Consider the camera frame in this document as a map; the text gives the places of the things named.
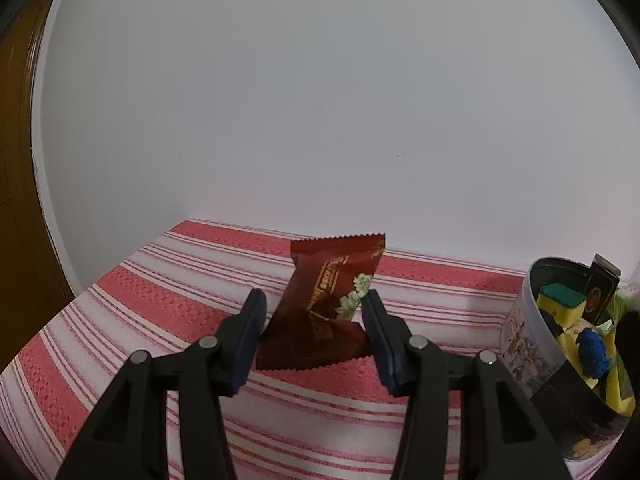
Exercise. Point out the blue scrubber ball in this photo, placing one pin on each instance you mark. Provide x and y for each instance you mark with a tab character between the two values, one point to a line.
592	352

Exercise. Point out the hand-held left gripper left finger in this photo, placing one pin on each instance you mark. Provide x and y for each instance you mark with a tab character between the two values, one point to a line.
245	345

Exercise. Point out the wooden door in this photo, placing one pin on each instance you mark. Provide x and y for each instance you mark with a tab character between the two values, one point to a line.
20	210

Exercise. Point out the dark red snack wrapper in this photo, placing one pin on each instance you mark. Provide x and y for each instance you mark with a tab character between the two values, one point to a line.
320	310

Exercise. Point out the green snack packet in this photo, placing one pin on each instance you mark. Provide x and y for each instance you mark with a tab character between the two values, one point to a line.
619	305

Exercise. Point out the red striped tablecloth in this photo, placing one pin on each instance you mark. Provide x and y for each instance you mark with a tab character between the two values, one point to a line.
125	300

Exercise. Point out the round blue cookie tin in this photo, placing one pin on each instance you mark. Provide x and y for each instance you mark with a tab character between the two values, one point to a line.
530	355

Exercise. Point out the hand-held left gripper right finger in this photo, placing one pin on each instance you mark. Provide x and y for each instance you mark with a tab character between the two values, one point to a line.
382	345

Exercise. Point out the small black carton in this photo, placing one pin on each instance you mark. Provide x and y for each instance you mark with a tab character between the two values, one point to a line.
597	295

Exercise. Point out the yellow green-backed sponge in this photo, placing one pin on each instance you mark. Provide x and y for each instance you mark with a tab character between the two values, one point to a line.
617	390
560	295
569	340

